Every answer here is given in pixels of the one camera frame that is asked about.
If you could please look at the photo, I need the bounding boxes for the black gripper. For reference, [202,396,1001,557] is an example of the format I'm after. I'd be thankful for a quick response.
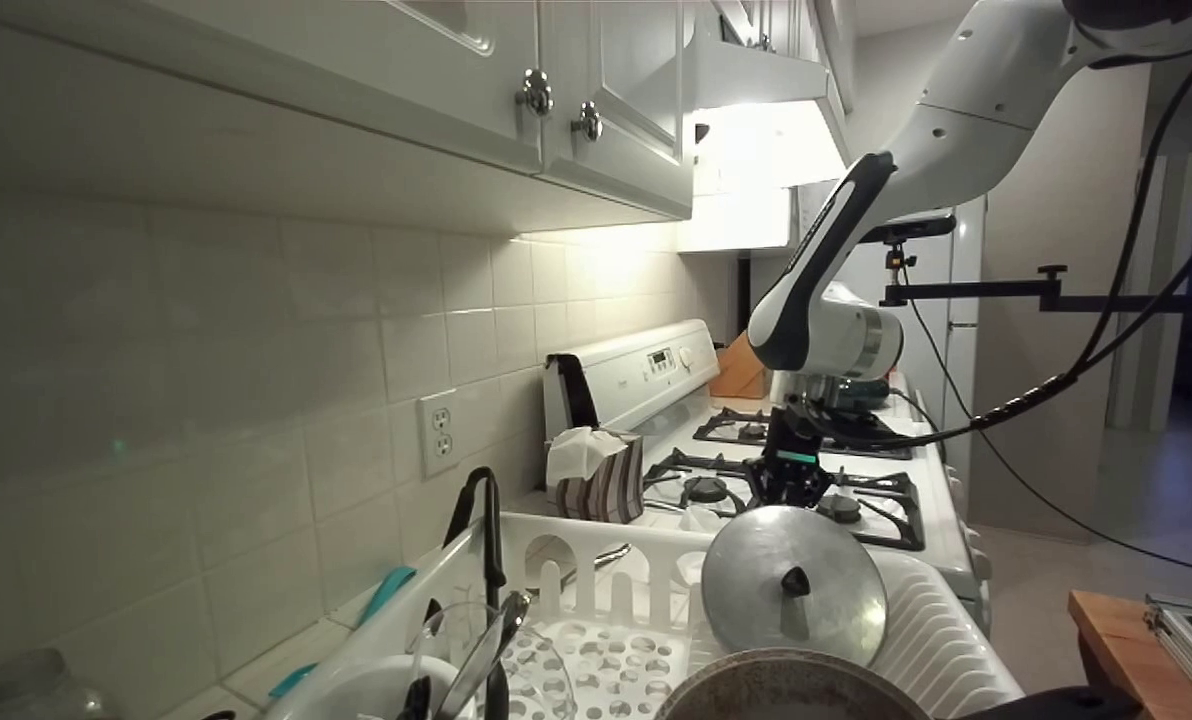
[760,410,832,509]

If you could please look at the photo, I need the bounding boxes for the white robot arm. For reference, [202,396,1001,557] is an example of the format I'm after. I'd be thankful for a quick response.
[747,0,1192,506]

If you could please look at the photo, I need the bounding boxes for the white gas stove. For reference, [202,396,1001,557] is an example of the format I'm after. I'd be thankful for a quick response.
[543,321,990,625]

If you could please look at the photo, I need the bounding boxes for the silver pot lid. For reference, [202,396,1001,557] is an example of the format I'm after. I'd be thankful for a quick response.
[702,506,889,663]

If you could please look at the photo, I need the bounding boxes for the wooden knife block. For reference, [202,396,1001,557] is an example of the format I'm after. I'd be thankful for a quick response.
[710,337,767,401]

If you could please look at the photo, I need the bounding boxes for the white refrigerator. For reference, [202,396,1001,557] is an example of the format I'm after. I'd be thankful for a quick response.
[791,157,994,486]

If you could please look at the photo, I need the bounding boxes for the striped oven mitt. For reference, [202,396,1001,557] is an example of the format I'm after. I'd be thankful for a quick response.
[543,427,643,523]

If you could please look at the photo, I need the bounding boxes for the steel cooking pot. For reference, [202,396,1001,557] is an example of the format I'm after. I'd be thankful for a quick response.
[657,654,930,720]

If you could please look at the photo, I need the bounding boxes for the white plastic dish rack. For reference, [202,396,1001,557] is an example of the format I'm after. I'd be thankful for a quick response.
[269,512,1022,720]

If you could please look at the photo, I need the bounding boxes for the black ladle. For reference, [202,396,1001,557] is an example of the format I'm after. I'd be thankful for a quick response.
[401,468,516,720]

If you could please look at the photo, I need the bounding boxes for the white range hood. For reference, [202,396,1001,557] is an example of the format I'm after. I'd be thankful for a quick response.
[665,34,844,252]

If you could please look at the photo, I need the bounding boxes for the wooden side table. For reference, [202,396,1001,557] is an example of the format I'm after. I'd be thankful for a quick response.
[1069,591,1192,720]

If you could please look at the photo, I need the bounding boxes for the white upper cabinets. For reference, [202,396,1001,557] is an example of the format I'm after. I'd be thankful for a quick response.
[0,0,698,239]

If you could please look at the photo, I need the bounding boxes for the white cup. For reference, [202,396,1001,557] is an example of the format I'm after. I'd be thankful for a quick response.
[294,655,458,720]

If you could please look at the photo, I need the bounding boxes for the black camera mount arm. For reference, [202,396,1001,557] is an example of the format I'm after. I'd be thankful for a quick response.
[882,264,1192,312]

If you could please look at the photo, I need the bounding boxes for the white wall outlet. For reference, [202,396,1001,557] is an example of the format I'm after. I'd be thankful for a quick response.
[416,389,462,477]

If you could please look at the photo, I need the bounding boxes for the teal handled utensil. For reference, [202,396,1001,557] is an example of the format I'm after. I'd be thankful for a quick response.
[269,566,416,704]

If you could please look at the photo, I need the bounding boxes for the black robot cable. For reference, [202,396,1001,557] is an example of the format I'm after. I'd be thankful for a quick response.
[889,26,1192,577]

